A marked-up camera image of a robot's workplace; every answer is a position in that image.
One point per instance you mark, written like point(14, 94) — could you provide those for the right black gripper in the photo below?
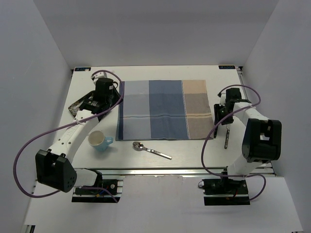
point(217, 108)

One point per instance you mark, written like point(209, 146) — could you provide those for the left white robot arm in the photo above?
point(54, 165)

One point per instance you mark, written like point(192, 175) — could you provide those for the metal table knife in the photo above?
point(227, 136)

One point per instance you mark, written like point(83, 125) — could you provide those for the dark floral rectangular plate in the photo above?
point(96, 101)

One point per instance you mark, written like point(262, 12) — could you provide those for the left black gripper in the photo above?
point(112, 89)

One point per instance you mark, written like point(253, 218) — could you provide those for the left blue table label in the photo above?
point(82, 69)

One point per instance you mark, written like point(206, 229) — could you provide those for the metal fork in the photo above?
point(215, 132)

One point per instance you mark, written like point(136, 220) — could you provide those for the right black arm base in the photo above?
point(224, 192)

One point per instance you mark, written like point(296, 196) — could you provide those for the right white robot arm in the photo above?
point(261, 142)

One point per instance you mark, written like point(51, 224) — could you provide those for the blue beige checked placemat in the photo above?
point(164, 110)

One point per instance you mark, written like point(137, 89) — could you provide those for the light blue mug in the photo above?
point(99, 141)

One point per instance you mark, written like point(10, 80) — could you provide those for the right blue table label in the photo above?
point(226, 67)

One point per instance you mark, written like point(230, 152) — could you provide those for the metal spoon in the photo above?
point(140, 147)

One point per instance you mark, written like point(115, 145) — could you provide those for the blue table label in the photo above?
point(226, 67)
point(82, 69)

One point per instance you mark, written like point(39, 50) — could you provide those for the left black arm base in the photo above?
point(102, 189)

